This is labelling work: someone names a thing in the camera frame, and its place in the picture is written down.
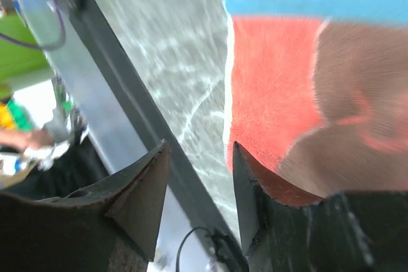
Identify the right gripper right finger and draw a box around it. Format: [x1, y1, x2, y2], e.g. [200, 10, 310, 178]
[233, 143, 407, 271]

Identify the person in background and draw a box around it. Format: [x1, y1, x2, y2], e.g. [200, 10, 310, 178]
[1, 81, 91, 176]

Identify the brown orange bear towel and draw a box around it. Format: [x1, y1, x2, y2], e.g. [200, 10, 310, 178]
[223, 0, 407, 206]

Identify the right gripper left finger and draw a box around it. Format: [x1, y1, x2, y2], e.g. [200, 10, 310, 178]
[1, 142, 170, 271]

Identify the aluminium rail frame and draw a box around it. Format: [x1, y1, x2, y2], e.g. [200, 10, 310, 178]
[9, 0, 211, 272]

